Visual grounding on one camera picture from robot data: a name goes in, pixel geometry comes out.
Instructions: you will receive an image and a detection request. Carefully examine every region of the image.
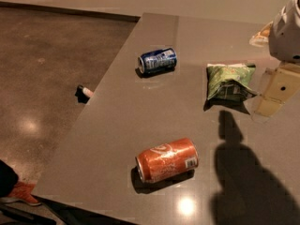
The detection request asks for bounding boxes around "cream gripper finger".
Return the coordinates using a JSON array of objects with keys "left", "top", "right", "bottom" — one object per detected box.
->
[
  {"left": 252, "top": 62, "right": 300, "bottom": 118},
  {"left": 249, "top": 22, "right": 273, "bottom": 47}
]

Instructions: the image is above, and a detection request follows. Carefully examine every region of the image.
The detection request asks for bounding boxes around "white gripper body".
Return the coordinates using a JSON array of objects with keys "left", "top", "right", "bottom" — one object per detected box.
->
[{"left": 269, "top": 0, "right": 300, "bottom": 64}]

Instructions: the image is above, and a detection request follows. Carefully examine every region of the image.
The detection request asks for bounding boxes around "orange soda can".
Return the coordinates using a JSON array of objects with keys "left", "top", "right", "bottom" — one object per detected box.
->
[{"left": 135, "top": 138, "right": 199, "bottom": 184}]

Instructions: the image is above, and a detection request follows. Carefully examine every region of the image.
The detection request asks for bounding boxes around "blue soda can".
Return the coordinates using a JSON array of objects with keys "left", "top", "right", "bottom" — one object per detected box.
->
[{"left": 138, "top": 48, "right": 177, "bottom": 74}]

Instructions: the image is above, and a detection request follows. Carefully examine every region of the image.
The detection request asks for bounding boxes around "green chip bag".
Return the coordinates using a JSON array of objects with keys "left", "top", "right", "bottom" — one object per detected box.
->
[{"left": 206, "top": 63, "right": 257, "bottom": 102}]

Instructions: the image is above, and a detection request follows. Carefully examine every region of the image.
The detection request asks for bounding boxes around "white marker with black cap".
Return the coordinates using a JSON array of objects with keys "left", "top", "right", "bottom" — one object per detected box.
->
[{"left": 78, "top": 85, "right": 94, "bottom": 98}]

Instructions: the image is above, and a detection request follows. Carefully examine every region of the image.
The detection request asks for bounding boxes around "orange sneaker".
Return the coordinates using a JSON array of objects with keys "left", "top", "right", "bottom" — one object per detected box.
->
[{"left": 0, "top": 182, "right": 40, "bottom": 206}]

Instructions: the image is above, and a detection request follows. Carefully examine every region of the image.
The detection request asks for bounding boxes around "black trouser leg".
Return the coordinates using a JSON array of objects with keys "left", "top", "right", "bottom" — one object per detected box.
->
[{"left": 0, "top": 160, "right": 19, "bottom": 197}]

